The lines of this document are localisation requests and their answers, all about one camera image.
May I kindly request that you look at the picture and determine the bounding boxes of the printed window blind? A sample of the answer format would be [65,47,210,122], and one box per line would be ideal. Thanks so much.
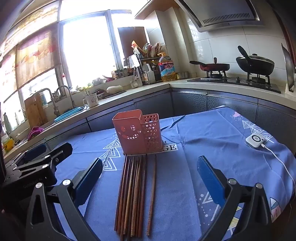
[0,0,62,98]

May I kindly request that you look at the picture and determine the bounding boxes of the wooden cutting board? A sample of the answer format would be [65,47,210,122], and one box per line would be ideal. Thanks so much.
[24,93,48,130]

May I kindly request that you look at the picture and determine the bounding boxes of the magenta cloth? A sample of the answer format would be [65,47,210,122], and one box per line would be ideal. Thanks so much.
[27,127,45,141]

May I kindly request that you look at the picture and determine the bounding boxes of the white cable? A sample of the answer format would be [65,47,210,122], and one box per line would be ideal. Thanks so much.
[262,144,296,188]

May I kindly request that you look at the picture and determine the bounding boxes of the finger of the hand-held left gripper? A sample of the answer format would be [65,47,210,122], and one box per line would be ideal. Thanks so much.
[9,142,73,183]
[7,144,48,167]

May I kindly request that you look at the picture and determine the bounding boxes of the pile of snack bags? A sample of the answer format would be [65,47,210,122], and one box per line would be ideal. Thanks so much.
[131,40,168,58]

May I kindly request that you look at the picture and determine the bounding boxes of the row of spice jars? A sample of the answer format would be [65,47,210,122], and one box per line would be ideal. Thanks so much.
[112,68,131,79]

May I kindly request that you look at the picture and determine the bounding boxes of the metal pan leaning upright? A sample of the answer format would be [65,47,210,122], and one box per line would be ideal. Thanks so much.
[281,43,296,93]

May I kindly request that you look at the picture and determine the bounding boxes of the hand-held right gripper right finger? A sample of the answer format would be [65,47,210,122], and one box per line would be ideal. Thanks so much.
[196,156,272,241]

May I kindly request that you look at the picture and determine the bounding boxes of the black wok with lid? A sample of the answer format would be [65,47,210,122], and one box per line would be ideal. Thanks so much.
[236,45,275,76]

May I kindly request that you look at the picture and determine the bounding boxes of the white enamel mug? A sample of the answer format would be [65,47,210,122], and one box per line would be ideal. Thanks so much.
[83,93,100,108]

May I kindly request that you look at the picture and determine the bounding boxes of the pink plastic utensil holder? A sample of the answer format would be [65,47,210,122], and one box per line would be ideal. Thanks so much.
[112,109,162,155]

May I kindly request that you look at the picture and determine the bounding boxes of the curved steel faucet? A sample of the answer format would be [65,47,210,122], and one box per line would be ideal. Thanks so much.
[54,85,75,116]
[35,88,59,116]

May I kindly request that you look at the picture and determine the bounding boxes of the white lump of dough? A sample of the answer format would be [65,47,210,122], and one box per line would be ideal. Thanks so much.
[106,85,123,94]

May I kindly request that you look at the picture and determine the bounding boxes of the bundle of wooden chopsticks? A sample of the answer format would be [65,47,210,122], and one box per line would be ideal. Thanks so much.
[114,154,158,241]

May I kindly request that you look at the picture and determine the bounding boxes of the red frying pan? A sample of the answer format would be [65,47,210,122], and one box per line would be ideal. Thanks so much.
[189,57,230,72]

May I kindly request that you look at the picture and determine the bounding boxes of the grey kitchen cabinets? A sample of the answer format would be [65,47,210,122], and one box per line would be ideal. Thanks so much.
[5,88,296,160]

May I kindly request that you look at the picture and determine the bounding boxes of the black gas stove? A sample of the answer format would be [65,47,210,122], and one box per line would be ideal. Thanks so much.
[187,70,281,94]

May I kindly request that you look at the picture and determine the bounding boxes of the white plastic jug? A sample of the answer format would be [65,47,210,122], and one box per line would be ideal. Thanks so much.
[142,62,152,85]

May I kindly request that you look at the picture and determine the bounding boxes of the yellow cooking oil bottle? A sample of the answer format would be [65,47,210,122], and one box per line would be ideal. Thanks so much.
[158,54,174,82]

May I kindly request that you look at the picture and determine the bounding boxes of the blue plastic basin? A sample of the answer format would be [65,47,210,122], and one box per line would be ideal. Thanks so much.
[54,105,85,122]

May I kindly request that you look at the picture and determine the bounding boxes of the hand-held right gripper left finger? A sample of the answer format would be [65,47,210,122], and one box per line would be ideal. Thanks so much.
[25,158,103,241]

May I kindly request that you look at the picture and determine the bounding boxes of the steel range hood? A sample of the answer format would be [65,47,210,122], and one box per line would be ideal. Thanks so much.
[173,0,266,33]

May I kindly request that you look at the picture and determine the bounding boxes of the blue printed tablecloth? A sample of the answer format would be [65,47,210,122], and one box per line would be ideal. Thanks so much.
[45,105,296,241]

